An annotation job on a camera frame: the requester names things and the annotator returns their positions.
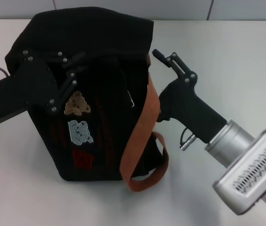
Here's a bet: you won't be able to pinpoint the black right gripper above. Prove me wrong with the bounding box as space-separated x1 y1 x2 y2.
152 48 227 144

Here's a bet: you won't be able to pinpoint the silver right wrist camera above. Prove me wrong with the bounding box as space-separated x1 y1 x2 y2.
212 128 266 209

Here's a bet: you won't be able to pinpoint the black food bag brown straps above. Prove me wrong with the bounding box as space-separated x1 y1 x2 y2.
5 6 170 193

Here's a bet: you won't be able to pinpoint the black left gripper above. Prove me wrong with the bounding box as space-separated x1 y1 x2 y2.
0 50 88 129

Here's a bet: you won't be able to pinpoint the silver wire zipper pull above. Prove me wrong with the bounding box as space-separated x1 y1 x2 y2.
127 90 136 108

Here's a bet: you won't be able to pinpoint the right gripper cable plug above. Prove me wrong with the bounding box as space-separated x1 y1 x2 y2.
179 128 198 151

